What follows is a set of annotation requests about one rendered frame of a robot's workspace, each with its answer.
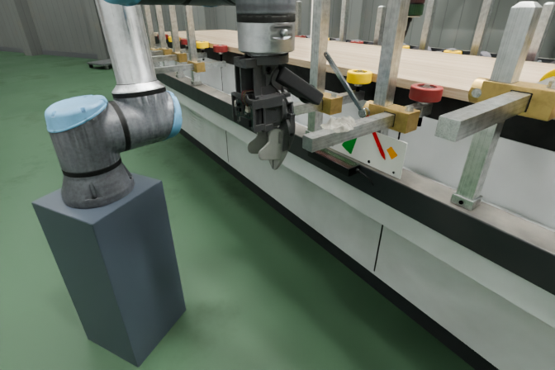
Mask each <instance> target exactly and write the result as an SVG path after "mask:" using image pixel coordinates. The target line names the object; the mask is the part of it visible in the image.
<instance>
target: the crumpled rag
mask: <svg viewBox="0 0 555 370"><path fill-rule="evenodd" d="M355 123H356V122H355V121H354V119H353V118H352V117H351V116H348V117H344V116H342V118H336V119H334V118H332V117H331V118H330V119H329V120H328V121H327V123H326V124H322V125H321V126H322V128H323V129H325V130H334V132H336V133H339V132H342V131H343V132H345V131H350V130H353V127H354V126H356V124H355Z"/></svg>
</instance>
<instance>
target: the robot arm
mask: <svg viewBox="0 0 555 370"><path fill-rule="evenodd" d="M95 3H96V6H97V12H98V15H99V18H100V22H101V25H102V30H103V34H104V37H105V40H106V43H107V49H108V53H109V55H110V59H111V65H112V67H113V71H114V74H115V78H116V86H115V88H114V89H113V90H112V92H111V93H112V96H113V99H114V100H113V101H107V99H106V98H105V97H104V96H102V95H84V96H78V97H71V98H69V99H64V100H62V101H59V102H56V103H54V104H52V105H50V106H49V107H48V108H47V109H46V110H45V121H46V125H47V131H48V132H49V134H50V138H51V141H52V144H53V146H54V148H55V153H56V155H57V158H58V161H59V165H60V167H61V169H62V172H63V175H64V177H63V184H62V191H61V196H62V198H63V201H64V204H65V205H67V206H70V207H72V208H78V209H88V208H94V207H100V206H105V205H108V204H111V203H113V202H116V201H118V200H120V199H122V198H123V197H125V196H127V195H128V194H129V193H130V192H131V191H132V190H133V188H134V186H135V182H134V179H133V177H132V175H131V173H130V172H129V170H128V169H127V168H126V166H125V165H124V164H123V163H122V161H121V155H120V153H121V152H125V151H127V150H131V149H136V148H139V147H142V146H146V145H151V144H153V143H157V142H160V141H165V140H167V139H169V138H172V137H174V136H176V135H177V134H178V133H179V131H180V130H181V127H182V123H183V119H182V111H181V107H180V104H179V102H178V99H177V98H176V97H175V96H174V94H173V93H172V92H170V91H166V87H165V85H164V84H163V83H161V82H160V81H159V80H158V79H157V78H156V74H155V70H154V63H153V60H152V55H151V52H150V47H149V41H148V37H147V33H146V29H145V22H144V18H143V14H142V11H141V6H140V5H183V6H203V7H217V6H236V18H237V34H238V50H239V51H240V52H242V53H245V54H244V56H236V57H234V66H235V92H232V93H231V103H232V116H233V121H237V123H238V124H240V125H241V126H243V127H245V128H247V129H249V130H251V131H252V132H253V133H256V132H257V135H256V137H255V138H254V139H253V140H252V141H250V142H249V144H248V151H249V152H250V153H251V154H259V159H261V160H268V161H269V163H270V165H271V167H272V169H274V170H276V169H278V168H279V166H280V165H281V164H282V162H283V160H284V159H285V158H286V156H287V152H288V150H289V149H290V148H291V146H292V142H293V139H294V136H295V130H296V124H295V115H296V114H295V113H294V106H293V103H294V101H293V100H292V97H291V94H292V95H294V96H295V97H298V98H299V99H300V101H301V102H303V103H305V104H315V105H320V102H321V100H322V98H323V96H324V94H323V93H322V92H321V91H319V90H318V89H316V88H315V86H313V85H312V84H309V83H308V82H306V81H305V80H304V79H302V78H300V77H299V76H297V75H296V74H294V73H293V72H292V71H291V70H289V69H287V68H286V67H284V66H281V65H279V64H286V63H288V62H289V53H290V52H292V51H293V50H294V49H295V21H296V0H95ZM235 101H236V103H235ZM235 105H236V114H237V115H236V114H235ZM278 126H279V128H278Z"/></svg>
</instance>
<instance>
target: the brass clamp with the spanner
mask: <svg viewBox="0 0 555 370"><path fill-rule="evenodd" d="M373 102H374V101H372V100H370V101H367V102H366V103H365V104H364V106H363V107H367V108H368V109H369V110H370V115H369V116H372V115H376V114H378V113H382V112H388V113H391V114H394V115H395V118H394V123H393V126H391V127H388V129H391V130H395V131H398V132H400V133H403V134H406V133H409V132H411V131H413V130H416V129H417V125H418V120H419V116H420V111H419V110H416V109H414V111H413V112H408V111H405V109H406V107H403V106H400V105H396V104H392V105H389V106H385V107H384V106H381V105H377V104H374V103H373Z"/></svg>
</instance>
